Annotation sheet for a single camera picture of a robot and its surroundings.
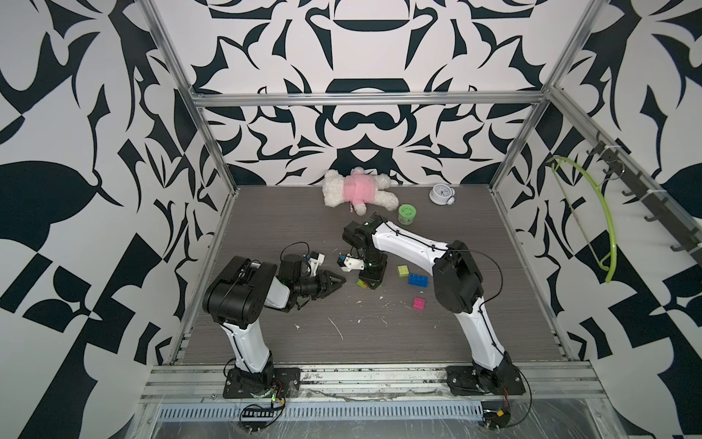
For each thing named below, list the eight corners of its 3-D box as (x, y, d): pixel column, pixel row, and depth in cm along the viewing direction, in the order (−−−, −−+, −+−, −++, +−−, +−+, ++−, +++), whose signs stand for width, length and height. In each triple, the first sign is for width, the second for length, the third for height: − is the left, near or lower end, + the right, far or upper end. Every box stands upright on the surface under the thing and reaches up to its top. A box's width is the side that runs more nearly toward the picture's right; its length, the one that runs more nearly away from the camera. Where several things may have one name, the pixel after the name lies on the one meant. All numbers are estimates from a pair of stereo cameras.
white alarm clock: (431, 205, 114) (432, 200, 112) (426, 188, 121) (428, 183, 119) (455, 205, 115) (457, 200, 112) (450, 188, 121) (452, 183, 119)
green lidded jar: (398, 225, 108) (400, 219, 105) (396, 209, 113) (397, 203, 110) (416, 225, 108) (418, 219, 105) (413, 209, 113) (415, 203, 110)
